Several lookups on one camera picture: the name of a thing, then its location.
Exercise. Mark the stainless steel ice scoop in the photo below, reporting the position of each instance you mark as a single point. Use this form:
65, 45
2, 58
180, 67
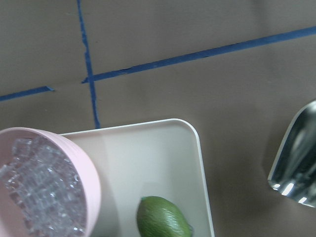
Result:
293, 173

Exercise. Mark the clear ice cubes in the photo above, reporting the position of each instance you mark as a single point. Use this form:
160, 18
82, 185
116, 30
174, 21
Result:
44, 184

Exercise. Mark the pink bowl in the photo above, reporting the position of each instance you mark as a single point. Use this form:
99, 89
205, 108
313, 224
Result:
81, 161

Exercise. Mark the white square tray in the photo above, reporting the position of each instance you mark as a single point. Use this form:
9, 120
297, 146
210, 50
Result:
158, 158

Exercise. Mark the green lime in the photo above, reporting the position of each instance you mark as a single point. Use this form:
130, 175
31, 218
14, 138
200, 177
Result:
158, 217

